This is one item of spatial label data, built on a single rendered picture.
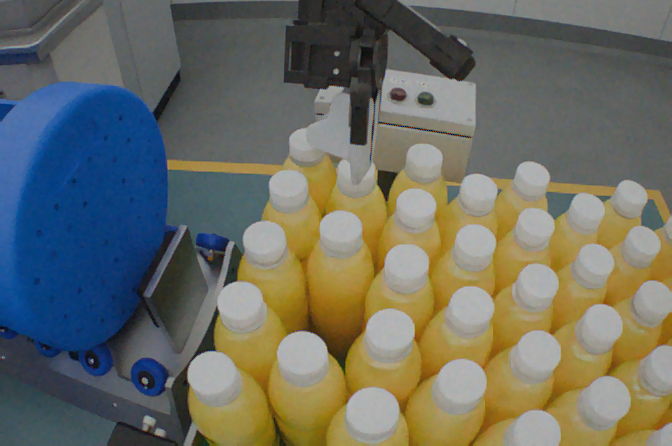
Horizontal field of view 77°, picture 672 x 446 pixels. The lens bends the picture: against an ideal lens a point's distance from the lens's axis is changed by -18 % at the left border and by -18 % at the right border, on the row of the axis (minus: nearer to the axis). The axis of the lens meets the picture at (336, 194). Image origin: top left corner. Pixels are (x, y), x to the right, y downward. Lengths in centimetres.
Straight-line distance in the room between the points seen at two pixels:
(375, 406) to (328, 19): 32
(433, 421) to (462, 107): 39
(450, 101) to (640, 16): 317
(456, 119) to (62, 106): 44
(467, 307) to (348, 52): 24
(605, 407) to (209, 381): 31
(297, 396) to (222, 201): 171
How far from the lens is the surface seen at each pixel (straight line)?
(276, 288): 48
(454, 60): 43
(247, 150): 231
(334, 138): 46
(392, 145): 65
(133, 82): 239
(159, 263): 54
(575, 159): 252
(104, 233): 54
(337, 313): 53
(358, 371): 44
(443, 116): 62
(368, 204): 54
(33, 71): 93
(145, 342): 64
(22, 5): 90
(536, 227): 51
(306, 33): 44
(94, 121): 50
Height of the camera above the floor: 146
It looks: 45 degrees down
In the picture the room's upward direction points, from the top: straight up
